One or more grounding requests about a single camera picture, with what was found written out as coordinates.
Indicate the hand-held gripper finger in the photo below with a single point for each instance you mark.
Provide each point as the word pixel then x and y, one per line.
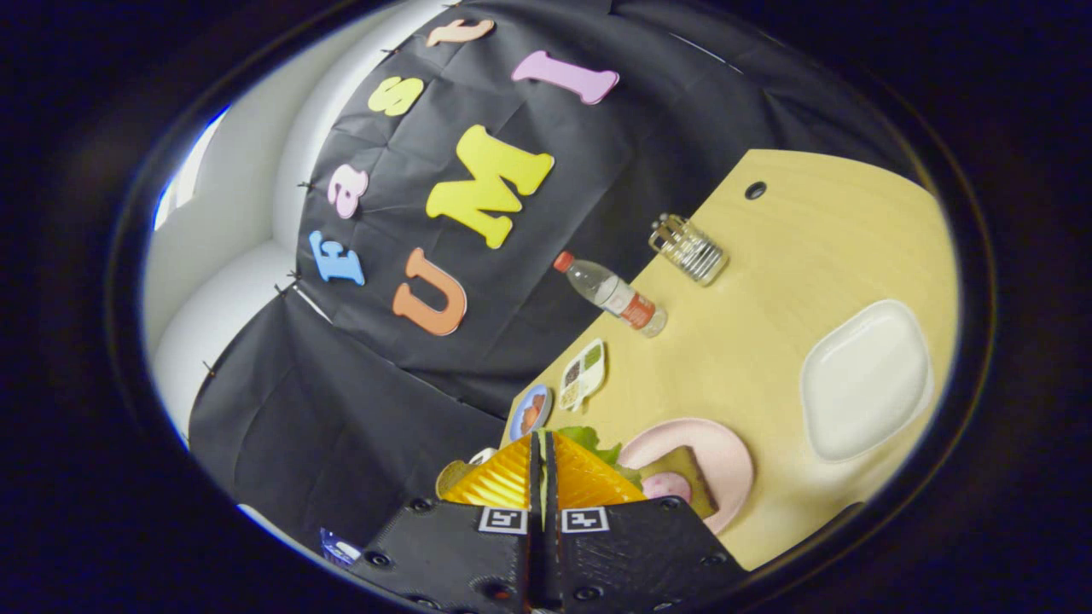
pixel 550 486
pixel 536 477

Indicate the green lettuce leaf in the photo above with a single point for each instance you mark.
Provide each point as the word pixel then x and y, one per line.
pixel 589 441

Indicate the brown bread slice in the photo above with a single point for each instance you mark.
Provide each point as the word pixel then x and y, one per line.
pixel 452 479
pixel 691 477

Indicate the small blue plate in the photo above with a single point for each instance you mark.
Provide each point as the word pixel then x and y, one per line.
pixel 514 422

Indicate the red food slices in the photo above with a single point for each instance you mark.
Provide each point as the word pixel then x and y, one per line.
pixel 533 412

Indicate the white seasoning dish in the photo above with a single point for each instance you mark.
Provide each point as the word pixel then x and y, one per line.
pixel 582 375

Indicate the pink ham slice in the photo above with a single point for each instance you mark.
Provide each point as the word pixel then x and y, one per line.
pixel 670 488

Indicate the round pink plate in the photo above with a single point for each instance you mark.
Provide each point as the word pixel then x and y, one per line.
pixel 725 460

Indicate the clear water bottle red cap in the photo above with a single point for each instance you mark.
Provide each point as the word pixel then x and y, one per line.
pixel 610 292

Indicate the white square plate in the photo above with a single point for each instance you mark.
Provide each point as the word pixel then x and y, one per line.
pixel 862 384

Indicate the ceiling light panel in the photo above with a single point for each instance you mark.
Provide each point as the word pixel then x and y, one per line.
pixel 183 175

